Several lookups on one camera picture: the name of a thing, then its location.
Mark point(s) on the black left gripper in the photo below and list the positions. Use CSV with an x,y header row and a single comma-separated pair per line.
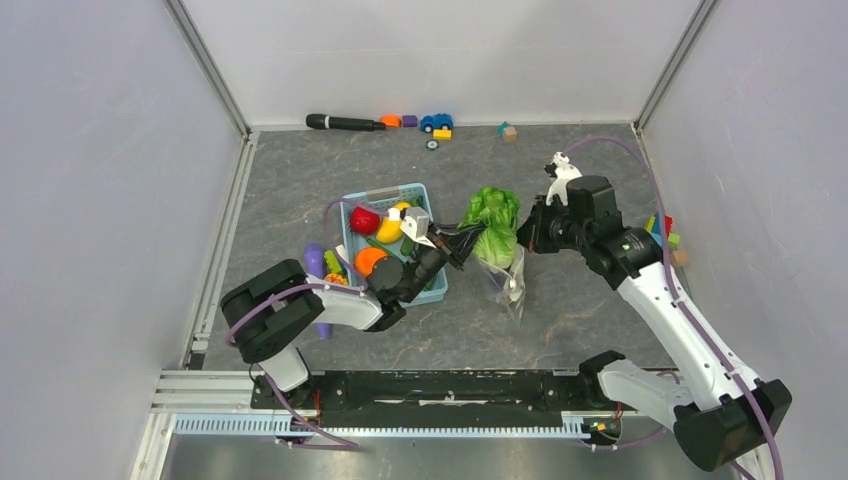
x,y
454,241

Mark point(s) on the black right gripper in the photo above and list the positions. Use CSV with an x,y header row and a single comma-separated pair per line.
x,y
530,233

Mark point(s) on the clear dotted zip top bag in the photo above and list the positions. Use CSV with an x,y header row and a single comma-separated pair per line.
x,y
504,287

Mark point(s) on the orange toy fruit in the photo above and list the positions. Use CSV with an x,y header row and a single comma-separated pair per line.
x,y
366,259

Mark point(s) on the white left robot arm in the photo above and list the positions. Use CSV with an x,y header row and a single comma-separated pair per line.
x,y
267,313

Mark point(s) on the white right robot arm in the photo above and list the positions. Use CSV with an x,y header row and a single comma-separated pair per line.
x,y
723,409

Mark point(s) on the green toy cucumber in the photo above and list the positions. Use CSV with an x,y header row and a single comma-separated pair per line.
x,y
407,248

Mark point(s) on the multicolour toy brick stack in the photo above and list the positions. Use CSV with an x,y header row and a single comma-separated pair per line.
x,y
665,231

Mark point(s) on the yellow toy lemon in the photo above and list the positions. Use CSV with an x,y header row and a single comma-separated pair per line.
x,y
390,228

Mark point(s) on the light blue plastic basket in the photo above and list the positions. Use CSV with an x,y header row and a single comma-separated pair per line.
x,y
379,201

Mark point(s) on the red toy apple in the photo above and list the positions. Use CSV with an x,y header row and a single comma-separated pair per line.
x,y
364,222

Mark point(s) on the small wooden cube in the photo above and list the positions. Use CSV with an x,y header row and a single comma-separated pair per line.
x,y
679,258

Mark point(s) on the blue toy car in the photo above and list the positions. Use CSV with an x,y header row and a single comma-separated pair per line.
x,y
439,121

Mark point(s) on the green blue white brick stack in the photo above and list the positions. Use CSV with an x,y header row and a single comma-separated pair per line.
x,y
333,265

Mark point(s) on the teal and wood cube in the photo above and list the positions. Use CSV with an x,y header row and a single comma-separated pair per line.
x,y
508,132

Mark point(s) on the yellow butterfly toy brick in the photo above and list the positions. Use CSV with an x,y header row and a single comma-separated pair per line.
x,y
335,278

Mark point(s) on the orange toy block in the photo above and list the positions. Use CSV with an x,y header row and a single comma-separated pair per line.
x,y
391,121

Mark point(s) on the purple plastic cylinder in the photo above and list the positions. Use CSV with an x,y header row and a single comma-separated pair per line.
x,y
315,265

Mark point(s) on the black microphone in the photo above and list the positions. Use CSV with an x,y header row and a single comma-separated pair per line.
x,y
327,122

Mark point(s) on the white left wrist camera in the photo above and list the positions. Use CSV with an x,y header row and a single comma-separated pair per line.
x,y
412,222

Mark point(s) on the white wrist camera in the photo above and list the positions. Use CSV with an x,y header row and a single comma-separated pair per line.
x,y
412,222
561,172

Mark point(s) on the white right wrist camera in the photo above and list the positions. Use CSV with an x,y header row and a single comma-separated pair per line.
x,y
561,172

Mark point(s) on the black mounting base plate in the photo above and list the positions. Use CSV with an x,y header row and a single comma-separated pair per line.
x,y
446,398

